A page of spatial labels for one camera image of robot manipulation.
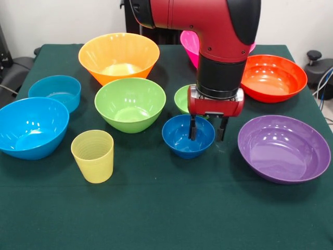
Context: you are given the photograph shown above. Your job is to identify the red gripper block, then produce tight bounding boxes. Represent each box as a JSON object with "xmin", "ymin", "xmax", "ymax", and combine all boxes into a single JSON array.
[{"xmin": 187, "ymin": 85, "xmax": 245, "ymax": 142}]

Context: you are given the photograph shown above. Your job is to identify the small dark blue bowl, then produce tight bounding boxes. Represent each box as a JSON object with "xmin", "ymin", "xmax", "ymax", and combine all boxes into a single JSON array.
[{"xmin": 161, "ymin": 114, "xmax": 216, "ymax": 159}]

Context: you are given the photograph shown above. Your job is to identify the small green bowl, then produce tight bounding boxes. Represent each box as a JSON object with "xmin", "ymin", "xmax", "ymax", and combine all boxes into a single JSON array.
[{"xmin": 174, "ymin": 84, "xmax": 194, "ymax": 115}]

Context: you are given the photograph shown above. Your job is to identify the purple bowl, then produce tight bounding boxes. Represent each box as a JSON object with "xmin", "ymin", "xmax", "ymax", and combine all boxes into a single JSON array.
[{"xmin": 237, "ymin": 115, "xmax": 331, "ymax": 185}]

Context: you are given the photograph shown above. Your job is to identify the yellow cup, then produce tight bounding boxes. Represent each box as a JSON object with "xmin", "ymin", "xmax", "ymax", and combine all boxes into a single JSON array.
[{"xmin": 70, "ymin": 129, "xmax": 114, "ymax": 184}]

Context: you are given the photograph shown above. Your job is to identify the large green bowl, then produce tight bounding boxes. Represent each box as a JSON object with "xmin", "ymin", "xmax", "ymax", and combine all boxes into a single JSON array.
[{"xmin": 94, "ymin": 77, "xmax": 167, "ymax": 134}]

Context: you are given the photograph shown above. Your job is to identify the red bowl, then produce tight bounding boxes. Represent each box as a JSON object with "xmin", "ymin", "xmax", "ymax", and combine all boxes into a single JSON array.
[{"xmin": 240, "ymin": 54, "xmax": 309, "ymax": 104}]

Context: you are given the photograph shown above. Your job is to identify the dark green tablecloth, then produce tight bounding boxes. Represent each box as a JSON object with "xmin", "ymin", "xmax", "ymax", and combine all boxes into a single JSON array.
[{"xmin": 0, "ymin": 43, "xmax": 333, "ymax": 250}]

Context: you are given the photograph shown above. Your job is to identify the pink bowl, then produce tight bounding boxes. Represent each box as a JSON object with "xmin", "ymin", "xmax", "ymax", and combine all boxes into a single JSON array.
[{"xmin": 180, "ymin": 30, "xmax": 257, "ymax": 70}]

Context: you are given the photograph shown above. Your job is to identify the orange bowl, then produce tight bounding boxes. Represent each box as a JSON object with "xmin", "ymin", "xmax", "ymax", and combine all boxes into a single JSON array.
[{"xmin": 78, "ymin": 32, "xmax": 161, "ymax": 86}]

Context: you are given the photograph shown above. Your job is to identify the low ribbed blue bowl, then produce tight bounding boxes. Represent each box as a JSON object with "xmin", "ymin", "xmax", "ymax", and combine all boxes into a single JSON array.
[{"xmin": 28, "ymin": 75, "xmax": 82, "ymax": 114}]

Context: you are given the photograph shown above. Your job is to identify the large light blue bowl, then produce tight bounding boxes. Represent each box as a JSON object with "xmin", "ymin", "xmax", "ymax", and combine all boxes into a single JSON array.
[{"xmin": 0, "ymin": 97, "xmax": 70, "ymax": 161}]

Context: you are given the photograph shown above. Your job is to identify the black equipment rack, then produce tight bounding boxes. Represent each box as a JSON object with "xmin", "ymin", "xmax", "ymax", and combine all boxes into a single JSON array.
[{"xmin": 0, "ymin": 24, "xmax": 14, "ymax": 70}]

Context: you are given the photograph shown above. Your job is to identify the blue and white cables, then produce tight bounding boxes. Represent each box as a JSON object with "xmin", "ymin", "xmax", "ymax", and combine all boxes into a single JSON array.
[{"xmin": 312, "ymin": 66, "xmax": 333, "ymax": 124}]

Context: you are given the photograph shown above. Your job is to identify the grey cable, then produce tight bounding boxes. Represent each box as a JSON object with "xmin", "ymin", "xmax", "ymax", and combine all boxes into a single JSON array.
[{"xmin": 0, "ymin": 84, "xmax": 19, "ymax": 95}]

